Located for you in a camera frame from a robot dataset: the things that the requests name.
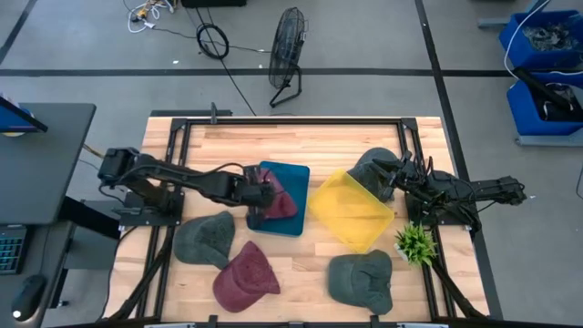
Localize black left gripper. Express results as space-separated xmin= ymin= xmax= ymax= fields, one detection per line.
xmin=232 ymin=165 xmax=278 ymax=210

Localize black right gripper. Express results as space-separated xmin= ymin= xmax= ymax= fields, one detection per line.
xmin=370 ymin=151 xmax=435 ymax=193

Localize maroon baseball cap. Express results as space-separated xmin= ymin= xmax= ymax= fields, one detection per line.
xmin=211 ymin=240 xmax=281 ymax=314
xmin=259 ymin=168 xmax=300 ymax=220

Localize dark green baseball cap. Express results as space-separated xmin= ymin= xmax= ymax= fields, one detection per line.
xmin=346 ymin=146 xmax=404 ymax=204
xmin=171 ymin=210 xmax=237 ymax=271
xmin=326 ymin=249 xmax=394 ymax=316

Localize blue plastic tray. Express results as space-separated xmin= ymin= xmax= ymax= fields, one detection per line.
xmin=245 ymin=159 xmax=312 ymax=238

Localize yellow translucent plastic tray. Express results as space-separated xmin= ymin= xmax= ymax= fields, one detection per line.
xmin=307 ymin=168 xmax=396 ymax=255

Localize small green potted plant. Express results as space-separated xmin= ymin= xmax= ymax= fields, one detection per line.
xmin=394 ymin=221 xmax=439 ymax=268

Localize black floor fan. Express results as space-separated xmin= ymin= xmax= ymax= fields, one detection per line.
xmin=267 ymin=6 xmax=309 ymax=109

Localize blue storage bin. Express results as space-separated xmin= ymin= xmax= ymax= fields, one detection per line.
xmin=497 ymin=9 xmax=583 ymax=70
xmin=506 ymin=72 xmax=583 ymax=138

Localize grey cart base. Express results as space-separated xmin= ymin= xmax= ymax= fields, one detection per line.
xmin=514 ymin=132 xmax=583 ymax=148

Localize black bar tool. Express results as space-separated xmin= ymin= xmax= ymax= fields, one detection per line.
xmin=513 ymin=67 xmax=583 ymax=120

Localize blue storage crates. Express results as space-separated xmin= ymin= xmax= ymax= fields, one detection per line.
xmin=503 ymin=0 xmax=583 ymax=81

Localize black box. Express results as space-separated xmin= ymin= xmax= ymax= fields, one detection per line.
xmin=180 ymin=0 xmax=248 ymax=8

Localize black desk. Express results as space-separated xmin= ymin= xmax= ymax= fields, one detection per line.
xmin=0 ymin=102 xmax=97 ymax=227

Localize monitor with blue screen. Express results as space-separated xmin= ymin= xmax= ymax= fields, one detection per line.
xmin=0 ymin=93 xmax=49 ymax=136

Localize black computer mouse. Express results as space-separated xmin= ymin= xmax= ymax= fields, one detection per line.
xmin=10 ymin=274 xmax=47 ymax=323

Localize black keyboard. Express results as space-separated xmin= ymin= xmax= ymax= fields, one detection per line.
xmin=0 ymin=226 xmax=27 ymax=276

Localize black aluminium table frame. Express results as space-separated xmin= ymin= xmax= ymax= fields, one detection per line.
xmin=104 ymin=116 xmax=489 ymax=323

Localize long black floor cable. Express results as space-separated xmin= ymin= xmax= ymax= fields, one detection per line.
xmin=185 ymin=5 xmax=258 ymax=117

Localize coiled black cable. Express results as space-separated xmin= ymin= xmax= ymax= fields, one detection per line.
xmin=195 ymin=22 xmax=230 ymax=61

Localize white cable bundle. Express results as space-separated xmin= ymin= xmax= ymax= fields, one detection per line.
xmin=126 ymin=0 xmax=177 ymax=34

